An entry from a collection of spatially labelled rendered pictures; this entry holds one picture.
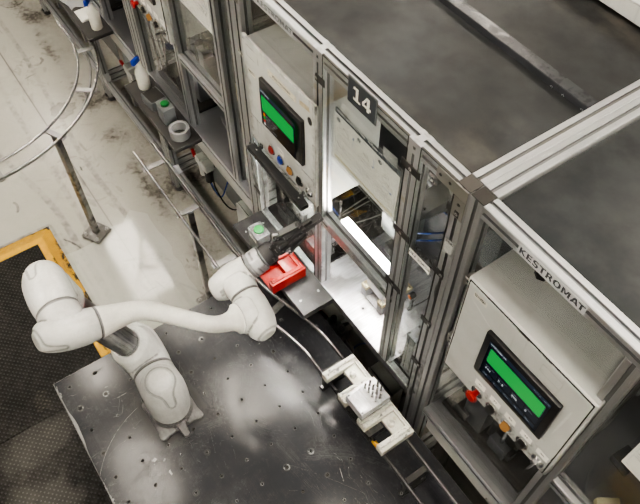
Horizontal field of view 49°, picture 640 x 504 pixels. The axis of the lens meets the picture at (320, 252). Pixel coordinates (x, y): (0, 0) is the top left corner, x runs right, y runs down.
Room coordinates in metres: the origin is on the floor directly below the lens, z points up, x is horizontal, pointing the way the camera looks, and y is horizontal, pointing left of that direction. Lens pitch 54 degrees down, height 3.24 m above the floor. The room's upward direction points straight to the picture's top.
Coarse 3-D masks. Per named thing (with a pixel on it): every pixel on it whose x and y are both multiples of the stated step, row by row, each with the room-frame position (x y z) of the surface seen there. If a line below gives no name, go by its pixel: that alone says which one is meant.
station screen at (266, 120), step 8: (264, 96) 1.73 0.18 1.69; (272, 104) 1.69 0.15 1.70; (264, 112) 1.73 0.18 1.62; (280, 112) 1.65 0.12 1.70; (264, 120) 1.74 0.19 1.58; (272, 120) 1.69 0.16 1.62; (288, 120) 1.61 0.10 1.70; (272, 128) 1.70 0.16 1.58; (280, 136) 1.65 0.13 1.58; (288, 144) 1.61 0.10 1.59
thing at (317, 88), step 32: (320, 64) 1.52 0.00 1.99; (320, 96) 1.52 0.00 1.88; (320, 128) 1.52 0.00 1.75; (320, 160) 1.52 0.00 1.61; (416, 160) 1.18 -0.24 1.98; (320, 192) 1.52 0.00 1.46; (320, 224) 1.52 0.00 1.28; (320, 256) 1.52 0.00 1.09; (384, 320) 1.20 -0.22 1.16; (384, 352) 1.18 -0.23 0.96
